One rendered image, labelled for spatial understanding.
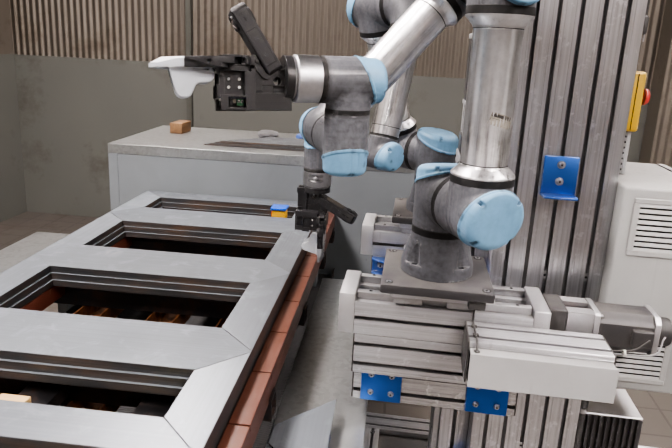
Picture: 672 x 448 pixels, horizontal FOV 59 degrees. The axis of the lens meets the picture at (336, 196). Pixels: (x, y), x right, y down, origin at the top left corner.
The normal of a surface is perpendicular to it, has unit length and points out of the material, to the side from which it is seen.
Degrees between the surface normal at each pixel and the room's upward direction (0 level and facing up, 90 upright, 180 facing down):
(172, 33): 90
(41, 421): 0
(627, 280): 90
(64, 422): 0
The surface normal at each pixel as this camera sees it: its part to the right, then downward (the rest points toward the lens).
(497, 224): 0.30, 0.37
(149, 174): -0.11, 0.24
